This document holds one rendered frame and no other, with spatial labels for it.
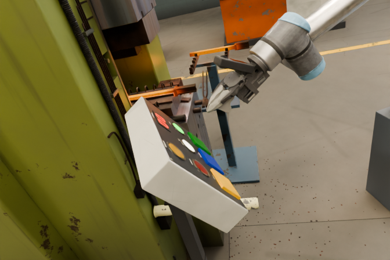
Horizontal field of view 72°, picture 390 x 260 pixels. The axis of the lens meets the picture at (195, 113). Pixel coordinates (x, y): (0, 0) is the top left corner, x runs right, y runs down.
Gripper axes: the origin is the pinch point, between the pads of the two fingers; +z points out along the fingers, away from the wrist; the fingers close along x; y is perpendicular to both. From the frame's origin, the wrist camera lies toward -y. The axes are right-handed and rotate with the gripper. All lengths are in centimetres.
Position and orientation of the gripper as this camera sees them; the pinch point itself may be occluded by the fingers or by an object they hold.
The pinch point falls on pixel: (208, 107)
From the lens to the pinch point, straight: 81.3
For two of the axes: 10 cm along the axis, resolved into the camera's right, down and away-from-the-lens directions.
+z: -6.8, 7.3, 1.0
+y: 6.6, 5.4, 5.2
